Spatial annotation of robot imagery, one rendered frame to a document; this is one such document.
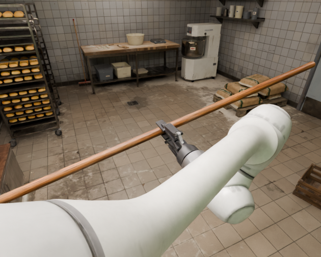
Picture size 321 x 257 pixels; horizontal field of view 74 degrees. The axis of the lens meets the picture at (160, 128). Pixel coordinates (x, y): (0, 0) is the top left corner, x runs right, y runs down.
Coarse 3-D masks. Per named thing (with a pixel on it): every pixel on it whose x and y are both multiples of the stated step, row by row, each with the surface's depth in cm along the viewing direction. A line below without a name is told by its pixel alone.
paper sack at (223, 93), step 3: (219, 90) 426; (222, 90) 422; (225, 90) 418; (228, 90) 418; (216, 93) 430; (219, 93) 424; (222, 93) 418; (225, 93) 413; (228, 93) 410; (231, 93) 408; (219, 96) 422; (222, 96) 417; (225, 96) 412; (228, 96) 407
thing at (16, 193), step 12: (288, 72) 95; (300, 72) 97; (264, 84) 91; (240, 96) 88; (204, 108) 84; (216, 108) 85; (180, 120) 81; (192, 120) 82; (156, 132) 78; (120, 144) 75; (132, 144) 76; (96, 156) 72; (108, 156) 73; (72, 168) 70; (84, 168) 72; (36, 180) 68; (48, 180) 68; (12, 192) 66; (24, 192) 66
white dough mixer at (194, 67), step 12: (192, 24) 494; (204, 24) 494; (216, 24) 499; (192, 36) 511; (204, 36) 523; (216, 36) 513; (192, 48) 500; (204, 48) 533; (216, 48) 529; (192, 60) 517; (204, 60) 528; (216, 60) 542; (192, 72) 532; (204, 72) 546
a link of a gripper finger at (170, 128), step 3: (165, 126) 72; (168, 126) 72; (171, 126) 71; (174, 126) 71; (168, 129) 70; (171, 129) 70; (174, 129) 69; (177, 129) 69; (171, 132) 68; (174, 132) 68; (180, 132) 66; (174, 135) 67; (177, 135) 66
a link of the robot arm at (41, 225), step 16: (0, 208) 11; (16, 208) 11; (32, 208) 12; (48, 208) 12; (0, 224) 9; (16, 224) 10; (32, 224) 10; (48, 224) 11; (64, 224) 12; (0, 240) 9; (16, 240) 9; (32, 240) 10; (48, 240) 10; (64, 240) 11; (80, 240) 11; (0, 256) 8; (16, 256) 9; (32, 256) 9; (48, 256) 10; (64, 256) 10; (80, 256) 11
